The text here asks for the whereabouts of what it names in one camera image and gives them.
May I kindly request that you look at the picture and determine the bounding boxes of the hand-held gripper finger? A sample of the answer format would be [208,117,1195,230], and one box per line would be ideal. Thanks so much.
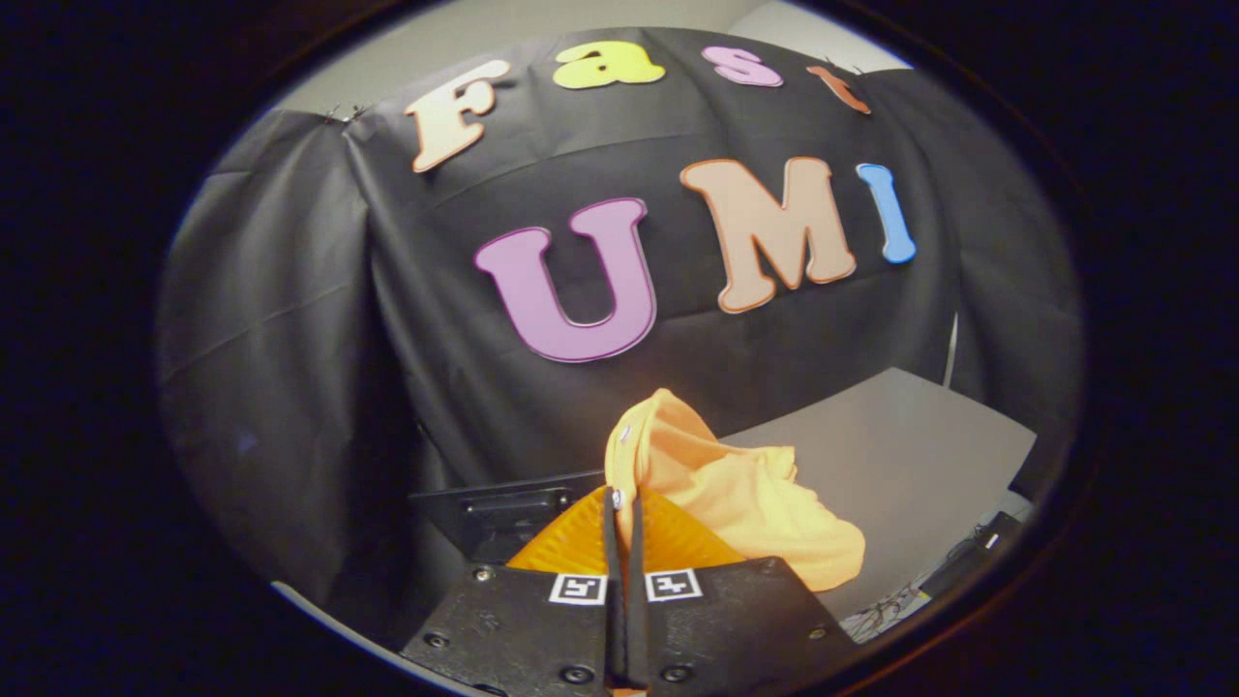
[626,489,860,697]
[400,486,628,697]

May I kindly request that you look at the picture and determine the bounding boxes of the yellow-orange shirt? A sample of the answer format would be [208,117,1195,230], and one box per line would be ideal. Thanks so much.
[605,387,867,593]

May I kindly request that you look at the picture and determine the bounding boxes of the black backdrop cloth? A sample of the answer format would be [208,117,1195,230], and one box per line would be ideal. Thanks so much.
[155,27,1083,645]

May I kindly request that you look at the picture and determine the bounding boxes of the grey cabinet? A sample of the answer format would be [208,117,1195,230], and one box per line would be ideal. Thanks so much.
[721,368,1039,622]

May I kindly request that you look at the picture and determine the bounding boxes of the black box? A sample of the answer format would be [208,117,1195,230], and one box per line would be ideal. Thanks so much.
[920,511,1024,601]

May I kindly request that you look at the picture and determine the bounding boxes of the tangle of thin cables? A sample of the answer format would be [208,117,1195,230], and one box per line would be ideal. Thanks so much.
[840,586,932,642]

